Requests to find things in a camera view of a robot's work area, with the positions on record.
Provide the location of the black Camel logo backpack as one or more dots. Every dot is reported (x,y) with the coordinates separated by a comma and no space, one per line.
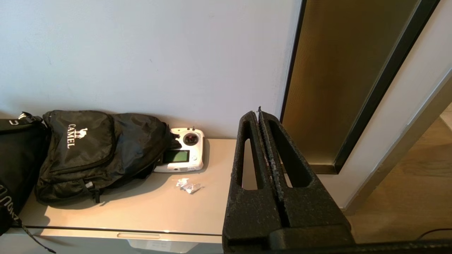
(106,151)

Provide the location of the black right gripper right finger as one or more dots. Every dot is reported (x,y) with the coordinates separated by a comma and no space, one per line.
(310,211)

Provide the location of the white remote controller with screen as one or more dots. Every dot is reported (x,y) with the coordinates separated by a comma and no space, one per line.
(192,160)

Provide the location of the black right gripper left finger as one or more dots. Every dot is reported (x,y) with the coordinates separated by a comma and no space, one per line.
(250,211)

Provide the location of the beige door frame trim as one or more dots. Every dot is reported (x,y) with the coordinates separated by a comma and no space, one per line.
(395,155)

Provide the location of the crumpled white paper scrap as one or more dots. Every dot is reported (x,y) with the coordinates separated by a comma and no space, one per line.
(189,186)

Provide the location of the large black grey-striped backpack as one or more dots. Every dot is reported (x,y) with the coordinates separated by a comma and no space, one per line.
(17,158)

